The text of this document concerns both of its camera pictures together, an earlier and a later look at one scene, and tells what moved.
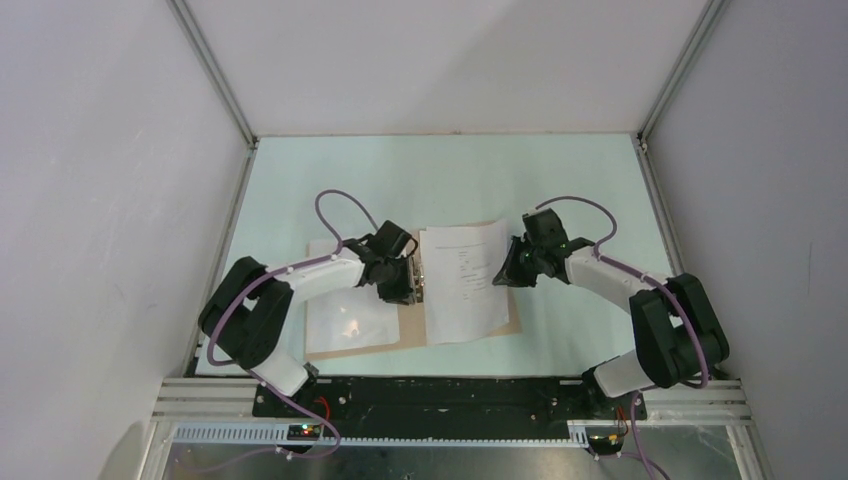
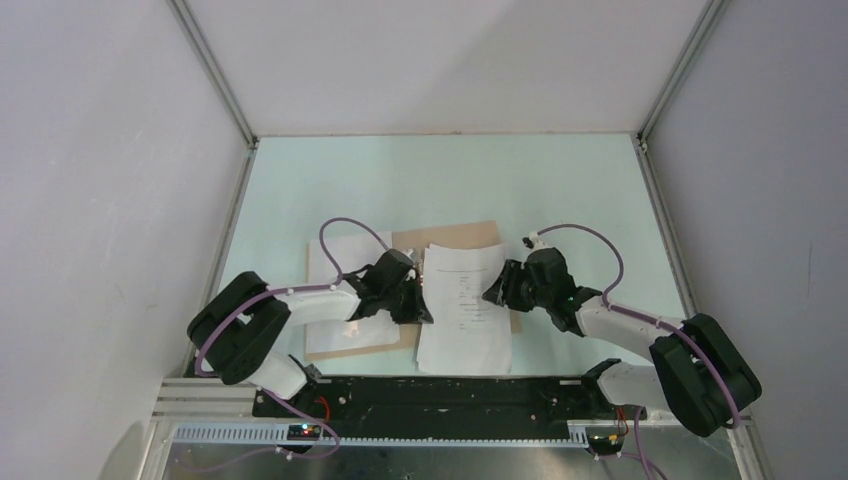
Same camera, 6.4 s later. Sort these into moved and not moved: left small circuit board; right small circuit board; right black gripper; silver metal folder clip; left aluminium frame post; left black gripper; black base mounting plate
Moved: left black gripper; right black gripper
Not moved: left small circuit board; right small circuit board; silver metal folder clip; black base mounting plate; left aluminium frame post
